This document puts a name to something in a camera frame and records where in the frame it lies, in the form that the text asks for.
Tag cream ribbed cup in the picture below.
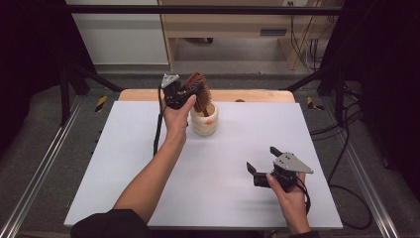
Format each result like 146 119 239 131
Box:
189 102 220 137

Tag grey panel on desk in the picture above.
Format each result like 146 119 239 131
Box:
260 28 288 37

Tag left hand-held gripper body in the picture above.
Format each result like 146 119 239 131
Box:
159 72 186 110

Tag aluminium rail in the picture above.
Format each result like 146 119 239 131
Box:
320 97 401 238
0 94 85 238

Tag right hand-held gripper cable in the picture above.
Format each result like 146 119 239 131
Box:
295 174 373 231

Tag hanging cable bundle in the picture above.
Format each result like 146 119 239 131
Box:
288 14 335 72

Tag hand-held gripper cable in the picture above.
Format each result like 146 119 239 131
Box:
152 86 165 157
295 174 373 231

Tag black curtain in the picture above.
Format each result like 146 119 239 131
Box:
318 0 420 199
0 0 98 157

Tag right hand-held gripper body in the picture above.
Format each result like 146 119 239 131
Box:
269 151 315 194

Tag person's black right sleeve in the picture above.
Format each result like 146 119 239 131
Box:
288 230 321 238

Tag person's left hand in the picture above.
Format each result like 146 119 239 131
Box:
160 94 198 141

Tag black horizontal frame bar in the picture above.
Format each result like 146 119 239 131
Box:
65 4 346 16

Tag person's black left sleeve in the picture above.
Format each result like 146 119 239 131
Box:
69 208 154 238

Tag black metal stand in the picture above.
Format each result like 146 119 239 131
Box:
58 61 125 127
279 60 349 127

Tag white cabinet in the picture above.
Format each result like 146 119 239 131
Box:
64 0 169 66

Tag person's black sleeve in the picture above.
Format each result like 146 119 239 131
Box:
288 230 321 238
69 208 154 238

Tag person's right hand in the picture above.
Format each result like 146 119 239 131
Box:
265 172 312 229

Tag wooden table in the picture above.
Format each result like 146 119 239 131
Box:
118 88 296 104

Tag brown wooden hairbrush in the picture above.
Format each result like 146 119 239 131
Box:
183 71 213 118

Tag black floor cables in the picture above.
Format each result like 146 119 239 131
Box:
309 83 365 174

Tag light wooden desk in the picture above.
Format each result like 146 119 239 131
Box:
157 0 345 71

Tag yellow black tape marker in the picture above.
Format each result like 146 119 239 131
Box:
94 95 109 113
306 96 326 112

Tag left hand-held gripper cable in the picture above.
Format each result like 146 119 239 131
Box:
152 86 165 157

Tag white table board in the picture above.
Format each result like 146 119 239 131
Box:
63 100 344 231

